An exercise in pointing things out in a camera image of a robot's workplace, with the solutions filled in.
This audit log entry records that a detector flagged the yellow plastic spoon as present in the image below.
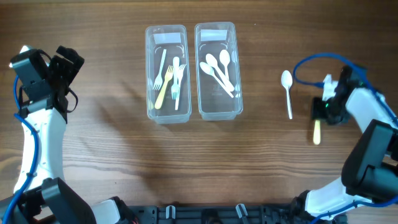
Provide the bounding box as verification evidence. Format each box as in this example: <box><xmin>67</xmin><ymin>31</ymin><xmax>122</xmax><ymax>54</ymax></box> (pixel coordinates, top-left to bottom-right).
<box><xmin>313</xmin><ymin>119</ymin><xmax>321</xmax><ymax>145</ymax></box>

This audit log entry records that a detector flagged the yellow plastic fork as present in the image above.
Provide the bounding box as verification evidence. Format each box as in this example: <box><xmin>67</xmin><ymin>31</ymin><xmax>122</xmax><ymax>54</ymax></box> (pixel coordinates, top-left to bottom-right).
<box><xmin>154</xmin><ymin>65</ymin><xmax>174</xmax><ymax>110</ymax></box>

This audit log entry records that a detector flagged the white plastic spoon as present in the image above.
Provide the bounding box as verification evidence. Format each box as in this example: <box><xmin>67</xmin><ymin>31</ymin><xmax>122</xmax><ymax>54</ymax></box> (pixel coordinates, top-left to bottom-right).
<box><xmin>199</xmin><ymin>61</ymin><xmax>234</xmax><ymax>99</ymax></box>
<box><xmin>281</xmin><ymin>70</ymin><xmax>293</xmax><ymax>119</ymax></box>

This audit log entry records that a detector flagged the white spoon slanted handle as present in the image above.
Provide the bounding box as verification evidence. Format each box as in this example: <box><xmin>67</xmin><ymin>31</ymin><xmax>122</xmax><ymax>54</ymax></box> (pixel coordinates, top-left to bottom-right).
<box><xmin>220</xmin><ymin>49</ymin><xmax>231</xmax><ymax>80</ymax></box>

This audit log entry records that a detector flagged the light blue plastic fork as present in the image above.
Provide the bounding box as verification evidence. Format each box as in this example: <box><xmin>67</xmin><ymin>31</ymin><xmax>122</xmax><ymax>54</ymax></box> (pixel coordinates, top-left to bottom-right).
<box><xmin>171</xmin><ymin>57</ymin><xmax>180</xmax><ymax>100</ymax></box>

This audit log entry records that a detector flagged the white plastic fork long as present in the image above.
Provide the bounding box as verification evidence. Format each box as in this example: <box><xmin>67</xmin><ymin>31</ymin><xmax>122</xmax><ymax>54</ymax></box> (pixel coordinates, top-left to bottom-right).
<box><xmin>175</xmin><ymin>64</ymin><xmax>186</xmax><ymax>110</ymax></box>

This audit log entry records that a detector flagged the white spoon crossing diagonal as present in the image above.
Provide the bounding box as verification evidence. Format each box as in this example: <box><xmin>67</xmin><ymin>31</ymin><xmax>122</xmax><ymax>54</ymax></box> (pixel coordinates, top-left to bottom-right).
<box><xmin>206</xmin><ymin>54</ymin><xmax>234</xmax><ymax>91</ymax></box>

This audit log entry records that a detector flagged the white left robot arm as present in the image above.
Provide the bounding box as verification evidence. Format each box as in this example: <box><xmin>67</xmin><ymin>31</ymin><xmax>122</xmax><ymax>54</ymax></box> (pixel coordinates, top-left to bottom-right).
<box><xmin>1</xmin><ymin>46</ymin><xmax>330</xmax><ymax>223</ymax></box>

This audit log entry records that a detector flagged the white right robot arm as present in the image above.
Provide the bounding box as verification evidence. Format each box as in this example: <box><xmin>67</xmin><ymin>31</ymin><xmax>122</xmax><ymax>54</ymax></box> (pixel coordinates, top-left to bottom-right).
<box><xmin>289</xmin><ymin>65</ymin><xmax>397</xmax><ymax>223</ymax></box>

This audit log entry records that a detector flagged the right clear plastic container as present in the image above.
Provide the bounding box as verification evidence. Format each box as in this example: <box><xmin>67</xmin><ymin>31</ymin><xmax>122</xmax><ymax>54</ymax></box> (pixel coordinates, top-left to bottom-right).
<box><xmin>195</xmin><ymin>22</ymin><xmax>243</xmax><ymax>121</ymax></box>

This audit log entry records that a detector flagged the clear plastic container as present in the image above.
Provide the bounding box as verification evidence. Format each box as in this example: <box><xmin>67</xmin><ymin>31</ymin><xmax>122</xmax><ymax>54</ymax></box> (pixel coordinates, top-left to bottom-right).
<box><xmin>145</xmin><ymin>25</ymin><xmax>192</xmax><ymax>124</ymax></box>
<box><xmin>195</xmin><ymin>22</ymin><xmax>243</xmax><ymax>121</ymax></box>

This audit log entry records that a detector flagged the left clear plastic container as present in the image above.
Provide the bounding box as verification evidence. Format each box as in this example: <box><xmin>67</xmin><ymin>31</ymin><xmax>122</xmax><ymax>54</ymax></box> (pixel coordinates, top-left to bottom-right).
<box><xmin>145</xmin><ymin>25</ymin><xmax>192</xmax><ymax>124</ymax></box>

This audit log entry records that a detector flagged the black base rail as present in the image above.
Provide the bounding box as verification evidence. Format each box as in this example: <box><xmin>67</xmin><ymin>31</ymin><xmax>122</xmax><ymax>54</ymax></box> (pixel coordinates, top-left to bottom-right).
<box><xmin>129</xmin><ymin>203</ymin><xmax>313</xmax><ymax>224</ymax></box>

